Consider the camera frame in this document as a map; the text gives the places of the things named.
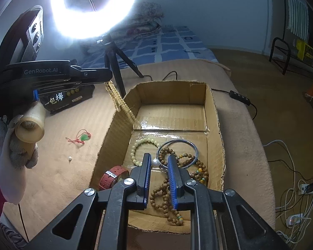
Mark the large white pearl bead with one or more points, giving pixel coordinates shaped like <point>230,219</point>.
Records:
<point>154,162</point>

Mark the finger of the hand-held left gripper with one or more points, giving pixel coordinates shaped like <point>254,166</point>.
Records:
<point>67,86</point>
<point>94,74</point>

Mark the white socket block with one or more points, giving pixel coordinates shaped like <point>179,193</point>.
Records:
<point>302,189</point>

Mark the striped hanging cloth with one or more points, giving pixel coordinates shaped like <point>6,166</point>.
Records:
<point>297,13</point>

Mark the black snack bag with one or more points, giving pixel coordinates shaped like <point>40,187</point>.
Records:
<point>62,101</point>

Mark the person's patterned clothing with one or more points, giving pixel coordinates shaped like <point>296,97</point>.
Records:
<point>10,234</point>

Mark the yellow box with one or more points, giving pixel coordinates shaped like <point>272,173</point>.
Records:
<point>306,52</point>

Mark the black metal garment rack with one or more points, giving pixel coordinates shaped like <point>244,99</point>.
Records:
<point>285,57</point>

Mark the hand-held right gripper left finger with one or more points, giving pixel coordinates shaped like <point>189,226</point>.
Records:
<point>146,177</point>

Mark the cardboard box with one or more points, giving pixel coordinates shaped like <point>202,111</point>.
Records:
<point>169,114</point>

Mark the black tripod stand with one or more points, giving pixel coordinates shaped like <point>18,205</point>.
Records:
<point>110,57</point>

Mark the folded floral quilt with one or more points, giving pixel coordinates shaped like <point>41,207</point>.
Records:
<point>146,18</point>

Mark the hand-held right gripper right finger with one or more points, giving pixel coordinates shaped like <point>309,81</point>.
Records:
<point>173,182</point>

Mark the white power strip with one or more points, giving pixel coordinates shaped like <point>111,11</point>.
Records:
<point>294,220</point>

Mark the metal bangle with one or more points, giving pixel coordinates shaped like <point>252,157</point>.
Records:
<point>187,143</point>

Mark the person's left hand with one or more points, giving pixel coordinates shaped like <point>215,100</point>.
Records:
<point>5,156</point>

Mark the black plug adapter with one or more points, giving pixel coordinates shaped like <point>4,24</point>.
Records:
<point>312,186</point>

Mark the blue patterned bedsheet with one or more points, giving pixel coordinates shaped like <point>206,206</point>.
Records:
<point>172,47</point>

